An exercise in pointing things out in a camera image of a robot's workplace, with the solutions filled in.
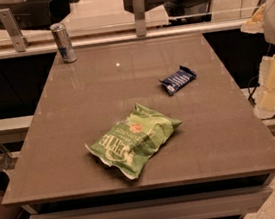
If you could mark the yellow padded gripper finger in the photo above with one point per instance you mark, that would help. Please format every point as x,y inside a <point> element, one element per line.
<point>256,22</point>
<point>265,94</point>

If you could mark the green jalapeno chip bag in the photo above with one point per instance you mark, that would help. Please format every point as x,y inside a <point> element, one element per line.
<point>130,143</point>

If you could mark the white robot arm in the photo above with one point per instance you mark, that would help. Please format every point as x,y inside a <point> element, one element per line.
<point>269,24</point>

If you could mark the silver blue redbull can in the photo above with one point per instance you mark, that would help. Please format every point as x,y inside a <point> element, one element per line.
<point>63,42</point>

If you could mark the blue snack bar wrapper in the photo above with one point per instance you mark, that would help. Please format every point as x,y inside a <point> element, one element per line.
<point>178,79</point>

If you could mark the black box behind glass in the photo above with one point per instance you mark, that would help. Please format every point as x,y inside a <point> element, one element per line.
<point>36,14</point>

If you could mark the middle metal railing bracket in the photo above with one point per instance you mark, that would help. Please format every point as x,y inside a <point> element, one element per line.
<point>140,19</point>

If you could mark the left metal railing bracket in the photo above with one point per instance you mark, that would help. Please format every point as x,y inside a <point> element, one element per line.
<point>20,43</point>

